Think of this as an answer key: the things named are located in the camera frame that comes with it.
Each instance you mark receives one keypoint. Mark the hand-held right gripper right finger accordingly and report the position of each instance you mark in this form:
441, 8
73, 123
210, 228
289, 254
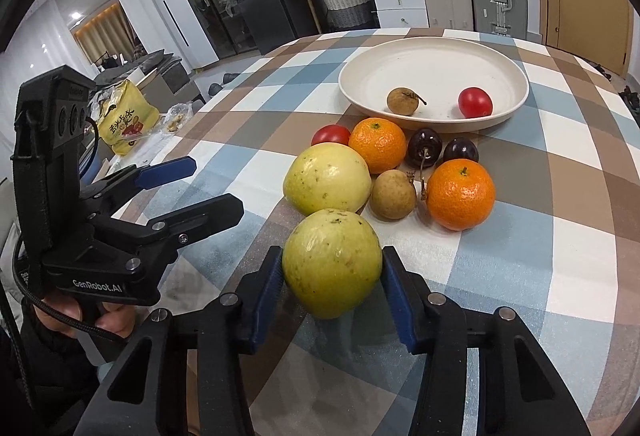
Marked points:
400, 301

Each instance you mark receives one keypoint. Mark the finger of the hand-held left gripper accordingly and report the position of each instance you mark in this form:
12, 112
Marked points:
210, 211
165, 169

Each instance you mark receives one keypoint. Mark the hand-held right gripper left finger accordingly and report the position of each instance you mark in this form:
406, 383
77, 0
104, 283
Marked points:
265, 296

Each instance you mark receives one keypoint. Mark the green guava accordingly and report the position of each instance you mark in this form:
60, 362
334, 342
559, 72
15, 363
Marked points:
330, 263

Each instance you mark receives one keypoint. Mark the yellow guava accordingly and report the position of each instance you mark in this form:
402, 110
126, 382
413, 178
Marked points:
325, 176

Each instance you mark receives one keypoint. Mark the orange mandarin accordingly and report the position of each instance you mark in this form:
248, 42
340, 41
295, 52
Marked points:
377, 144
461, 196

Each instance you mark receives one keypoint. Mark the red cherry tomato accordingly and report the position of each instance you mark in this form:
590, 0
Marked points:
475, 102
330, 135

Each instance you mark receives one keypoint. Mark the dark cherry with long stem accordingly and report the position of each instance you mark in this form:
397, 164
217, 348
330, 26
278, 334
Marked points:
422, 146

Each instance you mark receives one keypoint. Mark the cream round plate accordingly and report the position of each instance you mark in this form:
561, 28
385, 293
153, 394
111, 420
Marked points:
430, 66

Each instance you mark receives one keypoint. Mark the person's left forearm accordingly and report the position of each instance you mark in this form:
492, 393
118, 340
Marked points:
45, 376

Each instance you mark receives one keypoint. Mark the person's left hand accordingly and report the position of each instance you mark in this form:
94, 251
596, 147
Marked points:
117, 321

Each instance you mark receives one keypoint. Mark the clear plastic snack bag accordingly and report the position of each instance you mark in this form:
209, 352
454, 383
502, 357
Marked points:
181, 117

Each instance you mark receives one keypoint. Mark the yellow printed bag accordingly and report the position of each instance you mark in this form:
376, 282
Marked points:
125, 116

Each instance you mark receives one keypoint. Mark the grey storage box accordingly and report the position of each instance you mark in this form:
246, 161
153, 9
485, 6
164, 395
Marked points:
172, 75

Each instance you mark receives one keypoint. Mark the grey slipper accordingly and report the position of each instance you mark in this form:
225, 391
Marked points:
215, 89
231, 79

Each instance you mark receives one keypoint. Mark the grey sofa cushions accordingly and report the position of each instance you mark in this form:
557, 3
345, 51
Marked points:
135, 64

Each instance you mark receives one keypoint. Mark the beige curtain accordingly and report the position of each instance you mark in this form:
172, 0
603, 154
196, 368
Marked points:
105, 34

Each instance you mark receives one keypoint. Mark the checked tablecloth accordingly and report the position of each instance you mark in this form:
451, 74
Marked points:
525, 216

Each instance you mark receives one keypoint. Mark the brown longan with stem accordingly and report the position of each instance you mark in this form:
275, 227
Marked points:
401, 102

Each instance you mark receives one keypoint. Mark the woven laundry basket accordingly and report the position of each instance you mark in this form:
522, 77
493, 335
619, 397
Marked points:
347, 6

